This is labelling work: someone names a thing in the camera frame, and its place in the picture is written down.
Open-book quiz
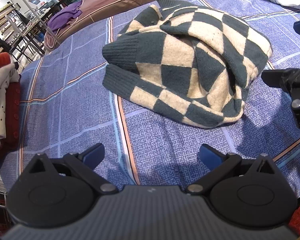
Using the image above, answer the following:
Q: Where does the green cream checkered sweater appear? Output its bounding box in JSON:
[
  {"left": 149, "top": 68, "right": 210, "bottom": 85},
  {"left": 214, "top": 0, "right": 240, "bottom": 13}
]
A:
[{"left": 102, "top": 0, "right": 272, "bottom": 128}]

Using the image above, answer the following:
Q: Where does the dark red buttoned garment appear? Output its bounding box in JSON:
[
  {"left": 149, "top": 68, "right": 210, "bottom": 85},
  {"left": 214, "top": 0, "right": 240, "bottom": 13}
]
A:
[{"left": 0, "top": 82, "right": 20, "bottom": 161}]

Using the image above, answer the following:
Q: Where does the wooden display shelving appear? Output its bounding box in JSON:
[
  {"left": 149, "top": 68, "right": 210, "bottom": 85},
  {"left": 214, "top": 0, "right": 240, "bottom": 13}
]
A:
[{"left": 0, "top": 2, "right": 46, "bottom": 63}]

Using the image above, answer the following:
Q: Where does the purple cloth on bed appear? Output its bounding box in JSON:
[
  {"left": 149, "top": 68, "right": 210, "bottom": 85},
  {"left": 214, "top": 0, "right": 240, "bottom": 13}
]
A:
[{"left": 47, "top": 0, "right": 82, "bottom": 33}]

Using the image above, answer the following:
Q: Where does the white desk lamp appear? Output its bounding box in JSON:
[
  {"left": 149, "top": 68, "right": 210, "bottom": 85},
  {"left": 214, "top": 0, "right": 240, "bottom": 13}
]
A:
[{"left": 22, "top": 0, "right": 61, "bottom": 44}]

